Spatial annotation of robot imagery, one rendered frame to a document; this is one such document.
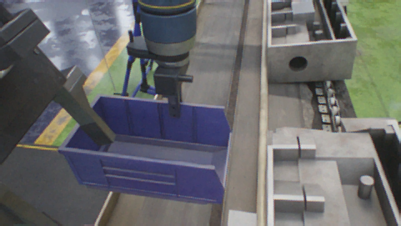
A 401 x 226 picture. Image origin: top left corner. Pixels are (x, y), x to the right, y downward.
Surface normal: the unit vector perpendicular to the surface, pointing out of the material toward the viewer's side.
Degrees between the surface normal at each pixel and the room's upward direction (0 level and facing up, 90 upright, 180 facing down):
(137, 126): 88
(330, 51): 90
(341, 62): 90
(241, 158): 0
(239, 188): 0
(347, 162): 58
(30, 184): 0
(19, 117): 65
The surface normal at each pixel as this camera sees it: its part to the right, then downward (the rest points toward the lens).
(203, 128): -0.17, 0.61
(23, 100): 0.89, -0.22
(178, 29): 0.37, 0.60
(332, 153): -0.18, -0.77
